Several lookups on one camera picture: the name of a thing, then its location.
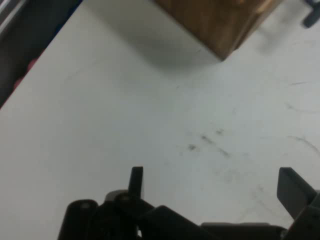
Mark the brown wooden cabinet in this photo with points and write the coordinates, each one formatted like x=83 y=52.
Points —
x=215 y=22

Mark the aluminium frame rail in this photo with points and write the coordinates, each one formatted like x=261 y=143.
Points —
x=6 y=15

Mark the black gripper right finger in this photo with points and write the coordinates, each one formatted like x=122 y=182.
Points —
x=292 y=192

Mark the dark grey bar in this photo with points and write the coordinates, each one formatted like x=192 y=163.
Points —
x=311 y=17

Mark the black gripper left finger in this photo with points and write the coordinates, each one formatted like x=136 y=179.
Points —
x=82 y=220

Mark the red blurry object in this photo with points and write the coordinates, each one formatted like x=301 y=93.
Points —
x=25 y=72

